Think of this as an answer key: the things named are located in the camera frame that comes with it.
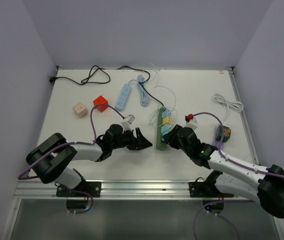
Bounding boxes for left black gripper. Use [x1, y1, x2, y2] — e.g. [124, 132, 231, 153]
[111, 127, 151, 151]

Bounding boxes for green power strip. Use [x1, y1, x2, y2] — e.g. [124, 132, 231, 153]
[156, 106, 172, 151]

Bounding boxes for red cube socket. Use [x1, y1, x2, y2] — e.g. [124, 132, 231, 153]
[93, 95, 109, 113]

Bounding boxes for pink cube socket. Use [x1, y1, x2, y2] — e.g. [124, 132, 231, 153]
[73, 102, 89, 119]

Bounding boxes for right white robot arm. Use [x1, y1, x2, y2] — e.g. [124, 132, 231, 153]
[163, 125, 284, 219]

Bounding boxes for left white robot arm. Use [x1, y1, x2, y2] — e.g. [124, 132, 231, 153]
[26, 124, 152, 197]

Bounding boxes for yellow charger plug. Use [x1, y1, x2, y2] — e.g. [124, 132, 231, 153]
[162, 116, 172, 125]

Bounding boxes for green cube socket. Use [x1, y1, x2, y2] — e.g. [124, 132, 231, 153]
[221, 126, 231, 143]

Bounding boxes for purple power strip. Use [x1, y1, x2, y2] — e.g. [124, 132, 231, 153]
[212, 125, 224, 150]

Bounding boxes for light green charging cable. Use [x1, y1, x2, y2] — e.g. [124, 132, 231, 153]
[148, 108, 164, 126]

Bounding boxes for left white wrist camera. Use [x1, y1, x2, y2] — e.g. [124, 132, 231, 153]
[121, 114, 135, 131]

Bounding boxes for light blue strip cord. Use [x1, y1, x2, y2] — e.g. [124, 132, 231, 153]
[129, 74, 152, 107]

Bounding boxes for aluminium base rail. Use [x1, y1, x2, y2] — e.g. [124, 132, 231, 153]
[14, 178, 275, 201]

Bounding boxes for white charging cable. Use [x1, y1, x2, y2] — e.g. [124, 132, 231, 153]
[149, 62, 179, 126]

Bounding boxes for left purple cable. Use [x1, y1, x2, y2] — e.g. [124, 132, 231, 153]
[18, 104, 126, 181]

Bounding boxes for right black mount plate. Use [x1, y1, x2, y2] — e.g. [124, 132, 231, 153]
[188, 177, 222, 198]

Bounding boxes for black mount plate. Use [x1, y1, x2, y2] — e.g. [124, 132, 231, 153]
[56, 181, 102, 198]
[188, 177, 222, 198]

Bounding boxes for left black mount plate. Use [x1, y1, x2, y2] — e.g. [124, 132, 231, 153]
[56, 181, 102, 198]

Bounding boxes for white coiled power cord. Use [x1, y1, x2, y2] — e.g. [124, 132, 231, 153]
[212, 93, 244, 125]

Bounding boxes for black power cord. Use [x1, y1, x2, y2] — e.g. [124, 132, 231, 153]
[48, 65, 165, 107]

